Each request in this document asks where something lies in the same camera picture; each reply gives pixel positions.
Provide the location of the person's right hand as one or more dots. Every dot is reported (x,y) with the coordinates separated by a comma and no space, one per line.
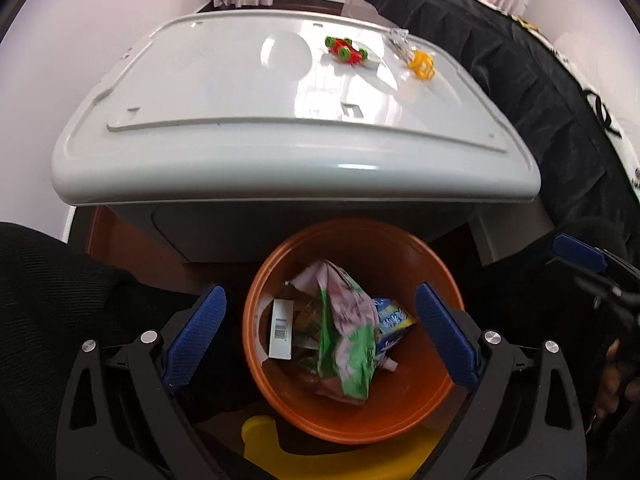
(611,382)

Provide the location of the yellow toy block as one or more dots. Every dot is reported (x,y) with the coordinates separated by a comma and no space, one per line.
(421,65)

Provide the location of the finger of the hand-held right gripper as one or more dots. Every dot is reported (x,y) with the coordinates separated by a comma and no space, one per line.
(580,253)

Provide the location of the yellow plastic stool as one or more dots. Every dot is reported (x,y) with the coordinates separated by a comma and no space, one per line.
(280,455)

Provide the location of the pink green panda snack bag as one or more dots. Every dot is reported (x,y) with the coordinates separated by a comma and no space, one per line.
(350,340)

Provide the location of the dark bed cover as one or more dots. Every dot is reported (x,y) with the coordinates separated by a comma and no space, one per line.
(475,55)

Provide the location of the black white blanket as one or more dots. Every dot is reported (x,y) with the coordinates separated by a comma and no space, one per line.
(600,110)

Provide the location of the grey plastic storage box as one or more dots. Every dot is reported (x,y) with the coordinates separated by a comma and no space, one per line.
(225,85)

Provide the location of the orange plastic bin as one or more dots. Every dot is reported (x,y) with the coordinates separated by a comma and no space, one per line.
(360,422)

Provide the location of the blue snack packet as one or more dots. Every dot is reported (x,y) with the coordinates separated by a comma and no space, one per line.
(395,317)

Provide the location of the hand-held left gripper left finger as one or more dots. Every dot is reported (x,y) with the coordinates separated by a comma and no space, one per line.
(195,342)

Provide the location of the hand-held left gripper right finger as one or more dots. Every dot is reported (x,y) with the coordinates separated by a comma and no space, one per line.
(445,340)

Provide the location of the clear plastic wrapper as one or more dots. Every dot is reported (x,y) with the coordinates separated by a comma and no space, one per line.
(399,42)

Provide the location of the red green toy car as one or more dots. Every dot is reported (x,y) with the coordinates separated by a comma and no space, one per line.
(345,50)

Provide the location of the white blue barcode carton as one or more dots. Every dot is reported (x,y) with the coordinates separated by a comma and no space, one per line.
(281,330)

